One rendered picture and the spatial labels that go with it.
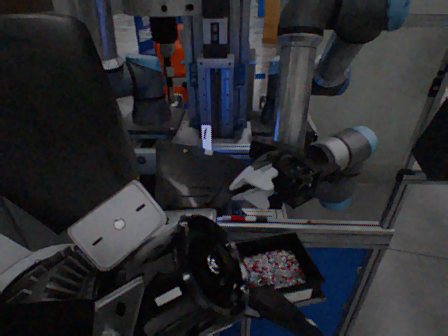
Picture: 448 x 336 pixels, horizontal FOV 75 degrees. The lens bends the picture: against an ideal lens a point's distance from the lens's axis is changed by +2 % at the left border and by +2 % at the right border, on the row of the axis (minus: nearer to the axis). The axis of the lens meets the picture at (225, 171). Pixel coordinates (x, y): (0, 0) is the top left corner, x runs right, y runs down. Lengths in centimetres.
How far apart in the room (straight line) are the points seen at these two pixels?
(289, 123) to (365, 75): 172
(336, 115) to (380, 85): 34
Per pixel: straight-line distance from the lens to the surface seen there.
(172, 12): 27
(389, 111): 252
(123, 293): 27
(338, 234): 96
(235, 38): 119
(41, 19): 43
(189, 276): 28
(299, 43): 66
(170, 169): 54
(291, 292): 76
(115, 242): 35
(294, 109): 65
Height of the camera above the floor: 147
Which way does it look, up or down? 33 degrees down
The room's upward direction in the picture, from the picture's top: straight up
